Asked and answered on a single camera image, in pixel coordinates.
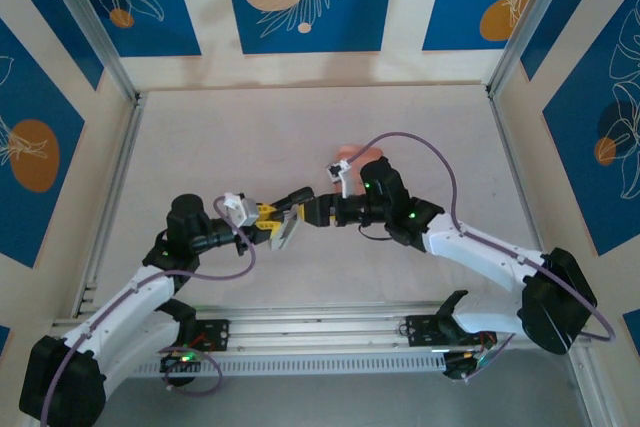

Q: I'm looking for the white stapler with black head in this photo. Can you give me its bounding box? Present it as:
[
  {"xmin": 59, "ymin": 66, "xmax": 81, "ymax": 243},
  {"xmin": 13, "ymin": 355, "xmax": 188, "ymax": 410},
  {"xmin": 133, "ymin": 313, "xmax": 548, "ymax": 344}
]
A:
[{"xmin": 268, "ymin": 204, "xmax": 307, "ymax": 253}]

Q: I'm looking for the pink plastic tray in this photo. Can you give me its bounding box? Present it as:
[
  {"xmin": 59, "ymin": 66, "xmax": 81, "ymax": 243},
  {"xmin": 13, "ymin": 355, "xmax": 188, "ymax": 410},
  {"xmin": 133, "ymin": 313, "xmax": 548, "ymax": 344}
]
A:
[{"xmin": 334, "ymin": 144, "xmax": 385, "ymax": 199}]

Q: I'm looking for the aluminium base rail beam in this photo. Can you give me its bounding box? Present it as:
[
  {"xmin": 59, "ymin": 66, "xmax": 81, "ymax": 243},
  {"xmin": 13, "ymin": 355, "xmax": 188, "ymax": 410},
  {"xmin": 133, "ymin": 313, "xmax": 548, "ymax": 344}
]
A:
[{"xmin": 49, "ymin": 302, "xmax": 591, "ymax": 359}]

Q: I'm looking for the white slotted cable duct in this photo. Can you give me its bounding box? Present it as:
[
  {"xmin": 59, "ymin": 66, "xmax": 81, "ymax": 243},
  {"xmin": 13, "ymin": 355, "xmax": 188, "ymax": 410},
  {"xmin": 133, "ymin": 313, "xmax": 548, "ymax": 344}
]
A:
[{"xmin": 63, "ymin": 352, "xmax": 449, "ymax": 379}]

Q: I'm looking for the aluminium frame post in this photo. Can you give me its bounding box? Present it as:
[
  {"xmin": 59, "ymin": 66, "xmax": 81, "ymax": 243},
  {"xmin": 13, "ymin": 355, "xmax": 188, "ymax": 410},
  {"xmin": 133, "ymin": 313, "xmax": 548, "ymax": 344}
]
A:
[
  {"xmin": 487, "ymin": 0, "xmax": 576, "ymax": 98},
  {"xmin": 37, "ymin": 0, "xmax": 141, "ymax": 103}
]

